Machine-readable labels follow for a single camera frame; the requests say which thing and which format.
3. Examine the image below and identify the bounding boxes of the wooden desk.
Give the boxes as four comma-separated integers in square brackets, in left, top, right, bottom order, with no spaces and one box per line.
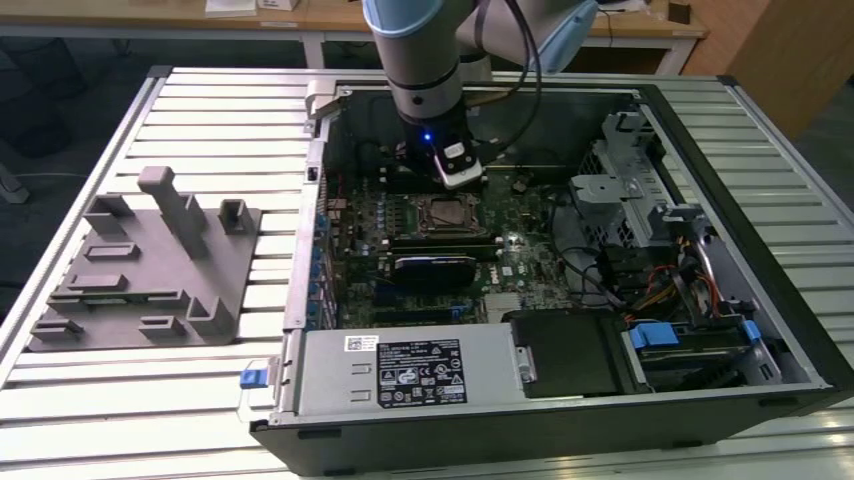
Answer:
[0,0,710,76]

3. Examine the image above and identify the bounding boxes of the black graphics card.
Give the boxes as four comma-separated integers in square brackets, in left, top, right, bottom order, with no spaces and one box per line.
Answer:
[390,254,480,292]

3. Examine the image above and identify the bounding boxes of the silver chipset heat sink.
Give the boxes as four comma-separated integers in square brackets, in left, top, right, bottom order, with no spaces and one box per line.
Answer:
[484,293,526,314]

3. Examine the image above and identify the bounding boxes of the grey power supply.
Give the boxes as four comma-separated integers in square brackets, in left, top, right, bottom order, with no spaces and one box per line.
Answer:
[270,327,526,419]

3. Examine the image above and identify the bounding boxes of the black PC case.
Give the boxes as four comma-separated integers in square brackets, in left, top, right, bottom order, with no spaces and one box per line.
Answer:
[247,79,854,479]

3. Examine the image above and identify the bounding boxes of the grey stand foot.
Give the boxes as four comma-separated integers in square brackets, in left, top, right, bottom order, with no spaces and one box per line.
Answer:
[0,162,32,205]

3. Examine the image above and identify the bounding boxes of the green motherboard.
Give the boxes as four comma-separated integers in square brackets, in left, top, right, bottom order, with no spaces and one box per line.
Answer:
[319,167,602,332]

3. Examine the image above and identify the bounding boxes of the black hard disk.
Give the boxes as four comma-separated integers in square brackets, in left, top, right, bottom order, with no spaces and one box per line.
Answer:
[636,347,753,394]

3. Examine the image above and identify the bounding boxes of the wooden cabinet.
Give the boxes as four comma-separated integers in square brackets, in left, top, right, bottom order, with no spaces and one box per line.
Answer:
[683,0,854,139]

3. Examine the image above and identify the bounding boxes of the black office chair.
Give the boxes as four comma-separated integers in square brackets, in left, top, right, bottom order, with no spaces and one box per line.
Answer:
[0,37,88,159]

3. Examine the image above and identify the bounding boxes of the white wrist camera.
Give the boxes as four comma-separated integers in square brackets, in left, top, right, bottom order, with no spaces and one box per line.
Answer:
[432,142,487,190]

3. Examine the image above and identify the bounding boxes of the black plastic shroud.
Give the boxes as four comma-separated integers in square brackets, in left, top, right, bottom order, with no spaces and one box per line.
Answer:
[503,309,635,401]

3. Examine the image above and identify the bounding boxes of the blue disk carrier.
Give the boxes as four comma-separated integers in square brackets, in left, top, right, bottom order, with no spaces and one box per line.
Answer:
[626,319,763,356]

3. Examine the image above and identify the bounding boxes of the grey parts rack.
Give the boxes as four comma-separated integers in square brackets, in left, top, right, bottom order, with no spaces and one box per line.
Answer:
[25,165,266,354]

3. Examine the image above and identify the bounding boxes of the black expansion slot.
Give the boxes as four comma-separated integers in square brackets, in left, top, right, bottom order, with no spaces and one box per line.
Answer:
[370,308,451,326]

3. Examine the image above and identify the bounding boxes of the silver CPU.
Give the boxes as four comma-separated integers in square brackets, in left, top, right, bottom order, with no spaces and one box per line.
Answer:
[430,199,470,226]

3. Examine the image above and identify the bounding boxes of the silver metal drive cage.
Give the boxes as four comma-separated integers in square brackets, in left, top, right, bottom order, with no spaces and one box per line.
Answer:
[566,112,710,251]

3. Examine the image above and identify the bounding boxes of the blue case latch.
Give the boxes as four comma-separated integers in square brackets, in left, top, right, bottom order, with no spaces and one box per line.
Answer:
[237,363,270,392]

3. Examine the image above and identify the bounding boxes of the grey case latch handle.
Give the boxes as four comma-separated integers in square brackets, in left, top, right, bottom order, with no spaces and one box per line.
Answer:
[303,79,352,137]

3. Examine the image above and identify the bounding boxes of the yellow orange power wires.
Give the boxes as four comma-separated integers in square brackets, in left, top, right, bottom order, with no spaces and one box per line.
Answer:
[623,239,729,324]

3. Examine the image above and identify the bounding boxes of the black RAM slot bank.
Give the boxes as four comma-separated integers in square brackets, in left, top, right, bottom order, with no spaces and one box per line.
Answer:
[387,235,500,260]

